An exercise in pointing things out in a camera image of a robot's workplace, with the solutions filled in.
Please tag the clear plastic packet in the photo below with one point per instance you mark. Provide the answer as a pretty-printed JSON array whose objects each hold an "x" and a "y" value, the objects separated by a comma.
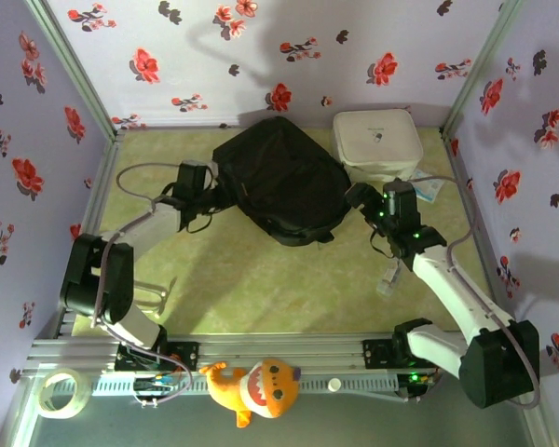
[{"x": 387, "y": 284}]

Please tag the black backpack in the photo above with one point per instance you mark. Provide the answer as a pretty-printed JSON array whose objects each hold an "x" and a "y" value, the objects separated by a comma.
[{"x": 284, "y": 177}]

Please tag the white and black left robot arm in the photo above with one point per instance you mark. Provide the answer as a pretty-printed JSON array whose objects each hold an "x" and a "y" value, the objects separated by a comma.
[{"x": 144, "y": 228}]

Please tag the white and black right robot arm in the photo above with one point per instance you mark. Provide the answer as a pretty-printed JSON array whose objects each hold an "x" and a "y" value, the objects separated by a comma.
[{"x": 456, "y": 288}]

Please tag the blue and white sachet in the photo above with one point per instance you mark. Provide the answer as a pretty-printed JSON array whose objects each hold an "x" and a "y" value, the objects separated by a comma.
[{"x": 431, "y": 188}]

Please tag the white plastic case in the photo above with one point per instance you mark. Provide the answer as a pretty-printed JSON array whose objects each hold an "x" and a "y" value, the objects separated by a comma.
[{"x": 377, "y": 135}]

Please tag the small white cap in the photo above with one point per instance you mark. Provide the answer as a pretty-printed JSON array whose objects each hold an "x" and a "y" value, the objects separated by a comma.
[{"x": 334, "y": 384}]

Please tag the orange shark plush toy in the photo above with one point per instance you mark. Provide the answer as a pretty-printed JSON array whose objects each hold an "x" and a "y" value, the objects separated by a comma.
[{"x": 265, "y": 391}]

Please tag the clear tape roll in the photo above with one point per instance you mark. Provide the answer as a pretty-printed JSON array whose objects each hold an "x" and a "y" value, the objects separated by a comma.
[{"x": 85, "y": 396}]

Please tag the aluminium side rail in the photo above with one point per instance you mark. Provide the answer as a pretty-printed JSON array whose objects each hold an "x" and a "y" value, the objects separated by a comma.
[
  {"x": 482, "y": 233},
  {"x": 93, "y": 186}
]

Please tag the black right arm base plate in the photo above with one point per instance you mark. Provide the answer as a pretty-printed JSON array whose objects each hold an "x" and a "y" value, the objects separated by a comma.
[{"x": 377, "y": 354}]

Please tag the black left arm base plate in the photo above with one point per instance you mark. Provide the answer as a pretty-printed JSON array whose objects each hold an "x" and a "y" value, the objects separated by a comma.
[{"x": 186, "y": 354}]

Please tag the long aluminium frame rail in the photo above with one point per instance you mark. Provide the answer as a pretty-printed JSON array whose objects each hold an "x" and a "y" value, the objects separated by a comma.
[{"x": 284, "y": 349}]

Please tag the aluminium corner post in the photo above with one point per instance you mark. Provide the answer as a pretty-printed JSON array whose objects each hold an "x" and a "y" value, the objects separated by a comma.
[
  {"x": 70, "y": 60},
  {"x": 482, "y": 60}
]

